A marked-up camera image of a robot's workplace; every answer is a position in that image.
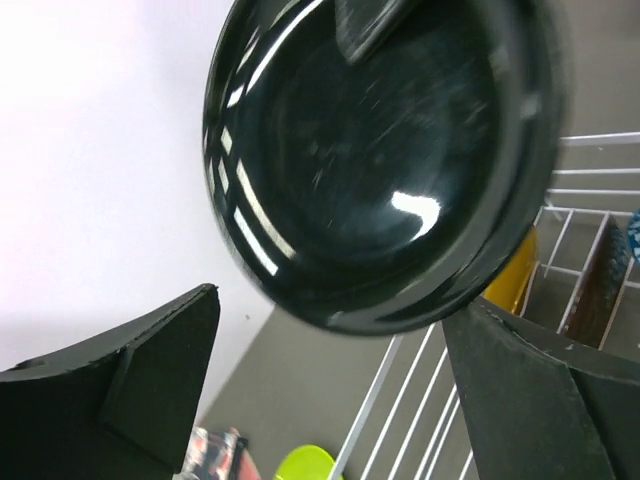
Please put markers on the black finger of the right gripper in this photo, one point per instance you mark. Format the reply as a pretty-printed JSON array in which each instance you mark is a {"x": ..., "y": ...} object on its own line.
[{"x": 362, "y": 25}]

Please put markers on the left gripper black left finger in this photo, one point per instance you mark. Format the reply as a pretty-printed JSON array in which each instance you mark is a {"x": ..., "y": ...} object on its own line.
[{"x": 119, "y": 405}]

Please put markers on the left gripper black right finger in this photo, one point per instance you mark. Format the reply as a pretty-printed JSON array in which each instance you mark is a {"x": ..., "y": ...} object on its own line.
[{"x": 538, "y": 405}]

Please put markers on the red floral plate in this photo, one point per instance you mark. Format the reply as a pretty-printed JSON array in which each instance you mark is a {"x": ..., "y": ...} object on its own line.
[{"x": 592, "y": 311}]

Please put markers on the black plate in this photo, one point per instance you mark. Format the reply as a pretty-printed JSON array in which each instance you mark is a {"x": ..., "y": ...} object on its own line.
[{"x": 379, "y": 197}]

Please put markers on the lime green plate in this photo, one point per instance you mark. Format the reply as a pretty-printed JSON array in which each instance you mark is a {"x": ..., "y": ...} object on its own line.
[{"x": 306, "y": 462}]

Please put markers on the Little Women book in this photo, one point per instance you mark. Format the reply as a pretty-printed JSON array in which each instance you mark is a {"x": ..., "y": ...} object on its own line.
[{"x": 218, "y": 455}]

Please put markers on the yellow patterned plate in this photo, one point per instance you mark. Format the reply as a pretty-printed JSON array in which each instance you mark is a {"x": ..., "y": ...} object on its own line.
[{"x": 508, "y": 289}]

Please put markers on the blue white patterned bowl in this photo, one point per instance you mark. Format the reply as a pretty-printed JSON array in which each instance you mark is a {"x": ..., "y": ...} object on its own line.
[{"x": 633, "y": 235}]

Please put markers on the white wire dish rack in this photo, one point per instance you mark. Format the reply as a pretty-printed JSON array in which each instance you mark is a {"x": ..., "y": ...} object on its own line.
[{"x": 422, "y": 434}]

